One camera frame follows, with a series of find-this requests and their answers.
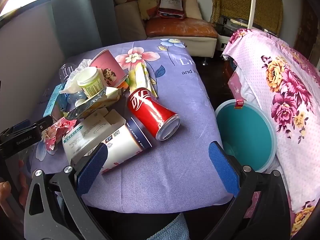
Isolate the pink patterned cloth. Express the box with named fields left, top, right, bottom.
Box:
left=227, top=71, right=247, bottom=98

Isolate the clear plastic bottle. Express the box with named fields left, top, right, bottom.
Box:
left=59, top=62, right=88, bottom=107

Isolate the red and white bowl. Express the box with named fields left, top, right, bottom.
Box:
left=117, top=77, right=130, bottom=90

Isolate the white cabinet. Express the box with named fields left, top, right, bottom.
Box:
left=216, top=34, right=231, bottom=53

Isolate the yellow pillow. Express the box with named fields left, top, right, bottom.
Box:
left=138, top=0, right=160, bottom=20

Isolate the light blue packet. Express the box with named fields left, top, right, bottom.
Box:
left=43, top=82, right=64, bottom=118

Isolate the blue towel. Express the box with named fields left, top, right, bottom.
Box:
left=146, top=214, right=190, bottom=240

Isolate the beige pillow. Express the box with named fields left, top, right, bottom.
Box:
left=184, top=0, right=203, bottom=20

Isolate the green and white jar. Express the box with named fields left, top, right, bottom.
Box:
left=76, top=67, right=107, bottom=98

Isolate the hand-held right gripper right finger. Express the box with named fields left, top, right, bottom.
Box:
left=208, top=141, right=292, bottom=240

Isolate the teal trash bin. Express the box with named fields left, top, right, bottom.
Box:
left=214, top=99, right=278, bottom=173

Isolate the bottle-shaped pillow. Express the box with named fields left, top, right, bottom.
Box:
left=157, top=0, right=187, bottom=20

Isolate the cream sofa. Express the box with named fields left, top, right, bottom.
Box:
left=112, top=0, right=218, bottom=58

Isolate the grey-blue curtain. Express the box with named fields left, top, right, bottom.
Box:
left=49, top=0, right=120, bottom=58

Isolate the person's left hand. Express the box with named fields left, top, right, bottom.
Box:
left=0, top=159, right=29, bottom=207

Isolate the yellow patterned cloth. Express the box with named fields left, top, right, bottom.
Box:
left=209, top=0, right=283, bottom=32

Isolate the red soda can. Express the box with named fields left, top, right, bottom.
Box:
left=127, top=87, right=181, bottom=141

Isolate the pink floral blanket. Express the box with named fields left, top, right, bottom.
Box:
left=222, top=29, right=320, bottom=237

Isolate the crumpled white tissue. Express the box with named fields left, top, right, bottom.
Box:
left=60, top=59, right=93, bottom=94

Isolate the yellow and orange snack wrapper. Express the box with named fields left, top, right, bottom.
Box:
left=64, top=86, right=123, bottom=120

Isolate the yellow floral napkin pack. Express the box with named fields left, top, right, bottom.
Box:
left=128, top=62, right=158, bottom=99

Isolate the white pipe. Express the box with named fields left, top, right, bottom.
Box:
left=247, top=0, right=258, bottom=29

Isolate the pink candy wrapper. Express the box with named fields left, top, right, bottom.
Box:
left=41, top=118, right=77, bottom=151

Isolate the white medicine box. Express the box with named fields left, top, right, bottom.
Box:
left=62, top=109, right=127, bottom=165

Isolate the white canister with blue band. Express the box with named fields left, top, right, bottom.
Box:
left=99, top=117, right=152, bottom=175

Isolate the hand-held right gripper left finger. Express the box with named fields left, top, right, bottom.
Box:
left=24, top=142, right=108, bottom=240

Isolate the pink paper cup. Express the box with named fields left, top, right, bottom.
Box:
left=89, top=49, right=128, bottom=88

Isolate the black stereo device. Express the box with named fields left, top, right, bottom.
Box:
left=217, top=15, right=265, bottom=30

